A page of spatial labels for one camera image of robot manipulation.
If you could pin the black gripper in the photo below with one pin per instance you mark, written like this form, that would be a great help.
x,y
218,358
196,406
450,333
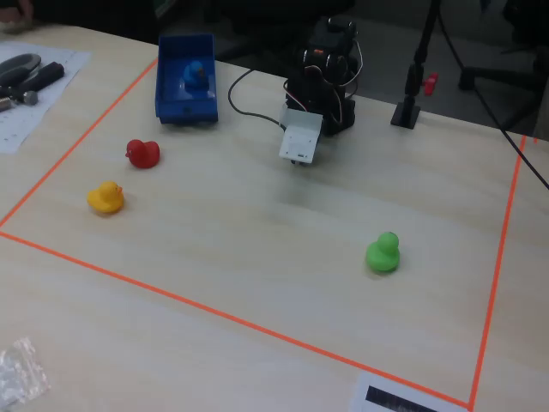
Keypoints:
x,y
299,162

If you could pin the blue rubber duck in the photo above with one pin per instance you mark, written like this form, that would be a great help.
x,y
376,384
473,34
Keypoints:
x,y
196,76

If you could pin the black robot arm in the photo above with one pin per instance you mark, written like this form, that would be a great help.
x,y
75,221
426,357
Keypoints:
x,y
332,64

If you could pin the green rubber duck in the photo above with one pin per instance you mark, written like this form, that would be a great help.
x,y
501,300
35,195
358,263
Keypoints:
x,y
383,255

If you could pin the blue plastic box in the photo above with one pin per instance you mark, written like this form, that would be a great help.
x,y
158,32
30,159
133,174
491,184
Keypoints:
x,y
186,103

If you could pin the red rubber duck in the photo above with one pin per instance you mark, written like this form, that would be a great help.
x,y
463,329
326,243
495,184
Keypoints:
x,y
143,154

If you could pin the yellow rubber duck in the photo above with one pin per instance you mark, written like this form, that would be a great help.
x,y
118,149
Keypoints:
x,y
106,199

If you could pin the person's hand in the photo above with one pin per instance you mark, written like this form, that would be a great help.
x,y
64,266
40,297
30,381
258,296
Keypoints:
x,y
15,21

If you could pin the red clamp knob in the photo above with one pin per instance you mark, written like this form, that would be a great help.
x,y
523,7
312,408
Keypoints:
x,y
431,83

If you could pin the orange tape strip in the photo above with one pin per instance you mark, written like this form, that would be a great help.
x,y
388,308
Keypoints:
x,y
499,257
81,139
214,312

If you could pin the black office chair base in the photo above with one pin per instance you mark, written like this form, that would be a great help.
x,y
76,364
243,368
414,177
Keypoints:
x,y
502,81

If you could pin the paper with black print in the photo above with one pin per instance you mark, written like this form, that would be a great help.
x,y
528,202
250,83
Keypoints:
x,y
386,397

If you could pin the white paper sheet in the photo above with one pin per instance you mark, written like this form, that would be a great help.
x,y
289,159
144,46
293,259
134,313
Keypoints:
x,y
40,116

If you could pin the metal bolt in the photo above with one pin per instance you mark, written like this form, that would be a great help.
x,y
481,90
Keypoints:
x,y
29,98

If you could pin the clear plastic bag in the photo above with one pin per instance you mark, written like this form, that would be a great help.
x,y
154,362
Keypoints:
x,y
21,373

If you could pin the white camera box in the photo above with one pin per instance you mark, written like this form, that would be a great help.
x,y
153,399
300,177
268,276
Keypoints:
x,y
300,137

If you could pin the black camera stand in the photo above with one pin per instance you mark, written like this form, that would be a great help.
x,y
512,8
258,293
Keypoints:
x,y
411,86

